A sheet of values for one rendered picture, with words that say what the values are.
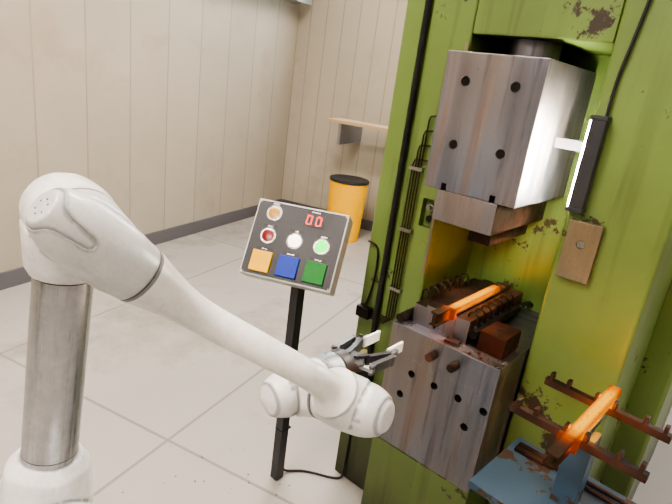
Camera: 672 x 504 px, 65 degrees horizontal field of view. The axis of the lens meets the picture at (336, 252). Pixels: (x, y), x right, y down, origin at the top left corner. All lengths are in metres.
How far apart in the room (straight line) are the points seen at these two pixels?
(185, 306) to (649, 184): 1.20
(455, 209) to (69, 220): 1.13
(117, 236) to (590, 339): 1.33
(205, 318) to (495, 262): 1.42
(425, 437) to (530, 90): 1.11
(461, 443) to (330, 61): 5.06
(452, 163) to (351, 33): 4.64
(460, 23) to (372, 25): 4.29
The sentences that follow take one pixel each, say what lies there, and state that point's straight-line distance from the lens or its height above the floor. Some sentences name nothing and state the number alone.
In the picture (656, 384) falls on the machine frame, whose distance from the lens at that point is 2.20.
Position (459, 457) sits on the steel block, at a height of 0.57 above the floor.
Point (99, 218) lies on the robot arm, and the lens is 0.82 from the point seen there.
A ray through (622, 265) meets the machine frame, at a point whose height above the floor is 1.26.
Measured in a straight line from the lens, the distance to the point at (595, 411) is 1.50.
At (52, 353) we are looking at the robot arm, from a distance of 1.06.
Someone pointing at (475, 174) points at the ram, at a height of 1.43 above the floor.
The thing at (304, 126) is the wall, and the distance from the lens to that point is 6.40.
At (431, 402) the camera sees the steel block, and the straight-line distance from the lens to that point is 1.78.
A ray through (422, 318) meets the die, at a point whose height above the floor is 0.94.
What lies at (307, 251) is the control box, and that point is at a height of 1.07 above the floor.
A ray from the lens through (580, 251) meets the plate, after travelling 1.64.
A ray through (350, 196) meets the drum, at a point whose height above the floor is 0.51.
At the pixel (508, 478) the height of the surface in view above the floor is 0.68.
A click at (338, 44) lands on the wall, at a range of 6.23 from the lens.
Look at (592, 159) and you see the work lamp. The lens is 1.59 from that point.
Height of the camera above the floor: 1.65
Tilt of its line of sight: 18 degrees down
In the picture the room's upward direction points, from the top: 8 degrees clockwise
